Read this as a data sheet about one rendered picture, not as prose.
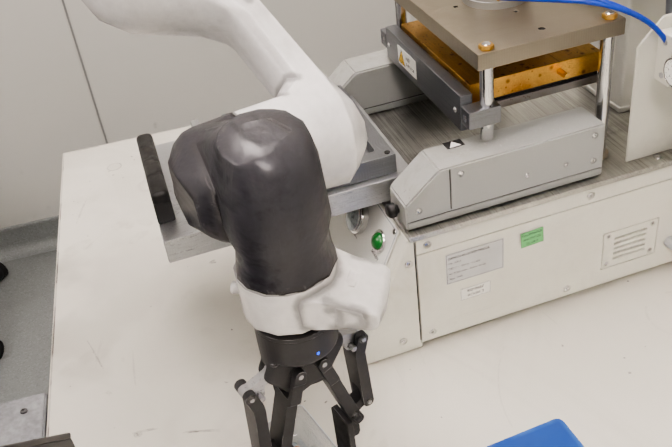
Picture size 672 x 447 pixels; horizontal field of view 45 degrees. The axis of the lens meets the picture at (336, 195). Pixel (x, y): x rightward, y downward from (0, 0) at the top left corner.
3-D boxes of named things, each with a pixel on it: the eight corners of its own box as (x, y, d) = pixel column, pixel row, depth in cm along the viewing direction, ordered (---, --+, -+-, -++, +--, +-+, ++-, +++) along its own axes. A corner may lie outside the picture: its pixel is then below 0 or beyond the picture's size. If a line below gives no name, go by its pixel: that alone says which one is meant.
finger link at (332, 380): (294, 343, 78) (305, 333, 78) (335, 401, 85) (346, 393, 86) (315, 367, 75) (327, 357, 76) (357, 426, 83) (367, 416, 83)
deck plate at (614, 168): (595, 40, 129) (595, 35, 128) (755, 140, 101) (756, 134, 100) (318, 112, 120) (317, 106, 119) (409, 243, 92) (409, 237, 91)
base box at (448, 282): (587, 136, 138) (594, 42, 128) (747, 264, 108) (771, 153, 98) (284, 222, 127) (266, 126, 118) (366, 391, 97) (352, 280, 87)
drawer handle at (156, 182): (158, 157, 104) (150, 130, 102) (176, 220, 92) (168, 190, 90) (142, 161, 104) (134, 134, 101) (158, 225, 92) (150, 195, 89)
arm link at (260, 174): (261, 175, 82) (167, 213, 78) (238, 54, 75) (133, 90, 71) (357, 266, 69) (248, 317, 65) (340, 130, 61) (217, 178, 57)
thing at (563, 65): (515, 23, 114) (516, -44, 109) (607, 86, 96) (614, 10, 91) (401, 51, 111) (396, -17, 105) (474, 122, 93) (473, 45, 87)
